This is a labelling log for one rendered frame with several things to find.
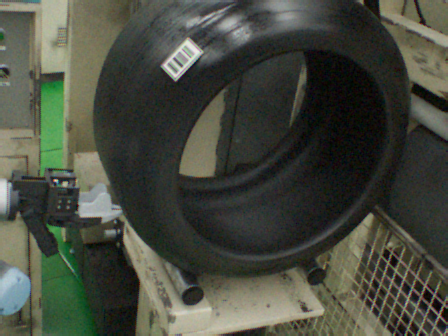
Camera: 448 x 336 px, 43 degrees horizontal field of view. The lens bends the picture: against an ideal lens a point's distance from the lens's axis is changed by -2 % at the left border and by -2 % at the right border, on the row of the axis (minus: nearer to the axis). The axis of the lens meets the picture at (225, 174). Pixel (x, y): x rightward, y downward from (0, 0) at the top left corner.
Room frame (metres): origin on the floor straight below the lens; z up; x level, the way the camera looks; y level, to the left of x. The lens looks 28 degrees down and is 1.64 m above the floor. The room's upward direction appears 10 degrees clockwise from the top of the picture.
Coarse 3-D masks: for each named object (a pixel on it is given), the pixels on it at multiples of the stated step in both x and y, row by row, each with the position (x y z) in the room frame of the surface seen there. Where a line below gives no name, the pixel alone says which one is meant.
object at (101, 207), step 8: (96, 200) 0.88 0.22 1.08; (104, 200) 0.89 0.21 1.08; (80, 208) 0.87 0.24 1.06; (88, 208) 0.87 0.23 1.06; (96, 208) 0.88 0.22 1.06; (104, 208) 0.89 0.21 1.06; (80, 216) 0.86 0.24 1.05; (88, 216) 0.87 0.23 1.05; (96, 216) 0.87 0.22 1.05; (104, 216) 0.88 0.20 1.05; (112, 216) 0.89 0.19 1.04
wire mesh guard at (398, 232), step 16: (384, 224) 1.12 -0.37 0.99; (400, 240) 1.07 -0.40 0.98; (320, 256) 1.30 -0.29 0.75; (352, 256) 1.20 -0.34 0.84; (368, 256) 1.15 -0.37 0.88; (400, 256) 1.06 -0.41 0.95; (416, 256) 1.02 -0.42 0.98; (432, 256) 1.00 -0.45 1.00; (336, 272) 1.24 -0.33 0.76; (384, 272) 1.09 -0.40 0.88; (368, 288) 1.12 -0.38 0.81; (384, 288) 1.08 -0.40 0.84; (400, 288) 1.04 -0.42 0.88; (336, 304) 1.20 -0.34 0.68; (352, 304) 1.15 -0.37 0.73; (384, 304) 1.06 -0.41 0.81; (400, 304) 1.03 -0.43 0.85
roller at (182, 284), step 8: (168, 264) 0.95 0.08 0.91; (168, 272) 0.95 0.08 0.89; (176, 272) 0.92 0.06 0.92; (184, 272) 0.92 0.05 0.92; (176, 280) 0.91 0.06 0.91; (184, 280) 0.90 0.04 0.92; (192, 280) 0.90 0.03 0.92; (176, 288) 0.90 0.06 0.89; (184, 288) 0.88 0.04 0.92; (192, 288) 0.88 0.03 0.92; (200, 288) 0.88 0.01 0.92; (184, 296) 0.87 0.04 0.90; (192, 296) 0.87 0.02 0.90; (200, 296) 0.88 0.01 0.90; (192, 304) 0.87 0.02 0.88
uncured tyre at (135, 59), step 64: (192, 0) 0.96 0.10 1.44; (256, 0) 0.92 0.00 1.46; (320, 0) 0.96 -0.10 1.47; (128, 64) 0.92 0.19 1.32; (192, 64) 0.85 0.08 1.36; (256, 64) 0.88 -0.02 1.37; (320, 64) 1.28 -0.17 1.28; (384, 64) 1.00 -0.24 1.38; (128, 128) 0.84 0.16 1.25; (192, 128) 0.84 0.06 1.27; (320, 128) 1.29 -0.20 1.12; (384, 128) 1.03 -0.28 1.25; (128, 192) 0.84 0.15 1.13; (192, 192) 1.16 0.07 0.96; (256, 192) 1.22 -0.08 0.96; (320, 192) 1.18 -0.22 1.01; (192, 256) 0.86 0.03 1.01; (256, 256) 0.93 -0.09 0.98
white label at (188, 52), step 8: (184, 48) 0.86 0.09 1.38; (192, 48) 0.86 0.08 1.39; (176, 56) 0.86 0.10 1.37; (184, 56) 0.85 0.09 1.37; (192, 56) 0.85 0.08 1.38; (168, 64) 0.85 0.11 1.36; (176, 64) 0.85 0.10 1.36; (184, 64) 0.84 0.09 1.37; (168, 72) 0.84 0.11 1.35; (176, 72) 0.84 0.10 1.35; (184, 72) 0.84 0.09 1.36
